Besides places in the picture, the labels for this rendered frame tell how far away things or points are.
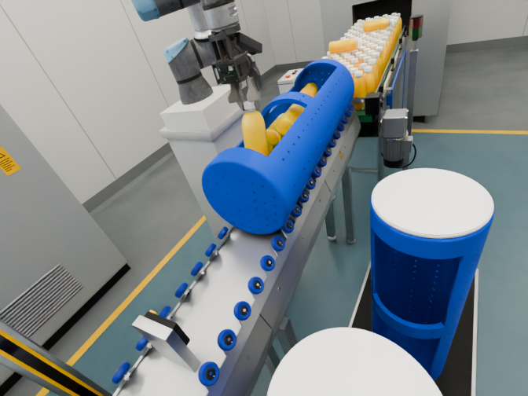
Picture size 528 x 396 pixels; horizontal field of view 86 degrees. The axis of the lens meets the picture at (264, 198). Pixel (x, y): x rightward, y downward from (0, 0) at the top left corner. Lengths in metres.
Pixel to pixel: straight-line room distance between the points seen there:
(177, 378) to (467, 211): 0.78
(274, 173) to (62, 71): 3.09
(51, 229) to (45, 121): 1.53
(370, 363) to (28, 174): 1.98
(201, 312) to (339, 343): 0.40
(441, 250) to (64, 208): 2.06
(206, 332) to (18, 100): 3.00
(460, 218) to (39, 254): 2.16
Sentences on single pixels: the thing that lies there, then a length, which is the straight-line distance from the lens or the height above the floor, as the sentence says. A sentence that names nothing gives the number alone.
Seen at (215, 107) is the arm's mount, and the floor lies 1.22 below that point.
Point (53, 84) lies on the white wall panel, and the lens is 3.58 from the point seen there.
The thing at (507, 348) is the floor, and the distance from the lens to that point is 1.86.
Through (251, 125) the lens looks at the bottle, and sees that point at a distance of 0.82.
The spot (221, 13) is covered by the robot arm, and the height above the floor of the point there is 1.54.
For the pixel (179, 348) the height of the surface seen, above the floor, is 1.03.
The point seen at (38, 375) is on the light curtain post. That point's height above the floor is 0.98.
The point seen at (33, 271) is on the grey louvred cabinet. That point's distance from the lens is 2.28.
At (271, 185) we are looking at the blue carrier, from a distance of 0.74.
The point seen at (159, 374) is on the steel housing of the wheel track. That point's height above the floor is 0.93.
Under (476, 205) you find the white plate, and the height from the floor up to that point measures 1.04.
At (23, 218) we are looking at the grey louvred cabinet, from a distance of 2.17.
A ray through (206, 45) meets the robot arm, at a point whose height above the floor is 1.43.
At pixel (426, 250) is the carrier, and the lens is 0.79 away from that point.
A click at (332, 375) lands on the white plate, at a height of 1.04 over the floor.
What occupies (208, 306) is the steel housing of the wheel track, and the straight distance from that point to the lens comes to 0.84.
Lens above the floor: 1.58
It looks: 36 degrees down
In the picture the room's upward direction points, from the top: 17 degrees counter-clockwise
